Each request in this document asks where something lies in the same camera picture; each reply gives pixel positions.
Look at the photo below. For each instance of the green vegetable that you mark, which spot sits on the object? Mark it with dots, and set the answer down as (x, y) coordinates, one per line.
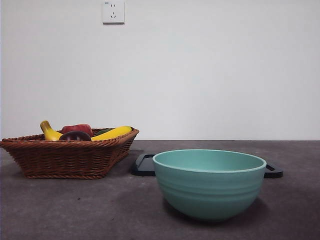
(103, 131)

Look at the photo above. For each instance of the red bell pepper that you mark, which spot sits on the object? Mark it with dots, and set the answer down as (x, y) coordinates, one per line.
(75, 128)

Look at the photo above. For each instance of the brown wicker basket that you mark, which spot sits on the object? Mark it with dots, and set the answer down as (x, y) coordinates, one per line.
(65, 160)

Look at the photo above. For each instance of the dark purple plum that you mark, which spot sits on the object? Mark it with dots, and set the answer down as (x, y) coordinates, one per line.
(75, 136)

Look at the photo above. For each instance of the teal ribbed bowl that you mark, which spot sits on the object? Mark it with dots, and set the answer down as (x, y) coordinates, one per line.
(210, 190)

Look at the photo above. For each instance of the dark rectangular tray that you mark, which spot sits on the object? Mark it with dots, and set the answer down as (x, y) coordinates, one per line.
(142, 168)

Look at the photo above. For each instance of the yellow banana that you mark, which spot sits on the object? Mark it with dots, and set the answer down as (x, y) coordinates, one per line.
(51, 133)

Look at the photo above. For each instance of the white wall socket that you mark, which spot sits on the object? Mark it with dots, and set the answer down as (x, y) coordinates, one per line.
(113, 12)

